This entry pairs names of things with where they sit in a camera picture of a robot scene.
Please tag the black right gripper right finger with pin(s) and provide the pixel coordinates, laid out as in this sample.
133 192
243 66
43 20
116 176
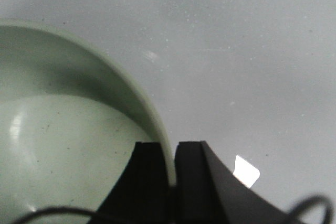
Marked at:
207 191

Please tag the green bowl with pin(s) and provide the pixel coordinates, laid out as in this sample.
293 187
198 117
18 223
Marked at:
70 120

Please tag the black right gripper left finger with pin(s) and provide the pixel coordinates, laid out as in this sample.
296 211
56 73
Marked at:
140 194

